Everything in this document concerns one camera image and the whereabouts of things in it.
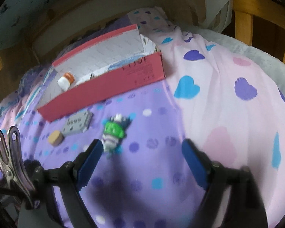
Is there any white bottle with orange cap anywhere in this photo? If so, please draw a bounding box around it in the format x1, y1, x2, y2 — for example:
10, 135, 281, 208
57, 72, 75, 91

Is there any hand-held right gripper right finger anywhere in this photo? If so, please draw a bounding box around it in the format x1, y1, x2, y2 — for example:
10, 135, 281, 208
182, 139, 269, 228

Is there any wooden chair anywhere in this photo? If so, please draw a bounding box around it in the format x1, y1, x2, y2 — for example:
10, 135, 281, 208
231, 0, 285, 67

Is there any green and white toy figure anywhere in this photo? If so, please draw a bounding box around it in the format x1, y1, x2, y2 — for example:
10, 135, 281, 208
102, 113, 133, 159

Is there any grey studded building plate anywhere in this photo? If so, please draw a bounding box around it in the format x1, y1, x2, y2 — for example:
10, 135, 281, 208
62, 111, 93, 135

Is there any light blue printed cloth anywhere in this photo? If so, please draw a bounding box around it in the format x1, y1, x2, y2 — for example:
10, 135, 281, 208
0, 0, 86, 53

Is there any red cardboard box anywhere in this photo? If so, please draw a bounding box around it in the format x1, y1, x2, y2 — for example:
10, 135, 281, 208
37, 24, 167, 123

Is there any metal spring clip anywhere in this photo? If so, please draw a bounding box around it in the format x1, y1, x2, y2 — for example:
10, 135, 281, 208
0, 126, 36, 209

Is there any white plastic bag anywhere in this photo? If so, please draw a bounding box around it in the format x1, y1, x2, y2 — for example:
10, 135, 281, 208
157, 0, 235, 32

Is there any purple dotted blanket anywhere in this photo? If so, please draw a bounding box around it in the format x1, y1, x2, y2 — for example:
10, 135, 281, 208
0, 6, 285, 228

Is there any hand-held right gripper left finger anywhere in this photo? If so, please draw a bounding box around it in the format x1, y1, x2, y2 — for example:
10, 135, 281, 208
19, 139, 104, 228

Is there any bed headboard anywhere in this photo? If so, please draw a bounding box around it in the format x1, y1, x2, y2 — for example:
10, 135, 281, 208
21, 0, 205, 64

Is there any round wooden disc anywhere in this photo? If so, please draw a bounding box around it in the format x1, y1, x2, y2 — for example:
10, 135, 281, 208
48, 131, 63, 147

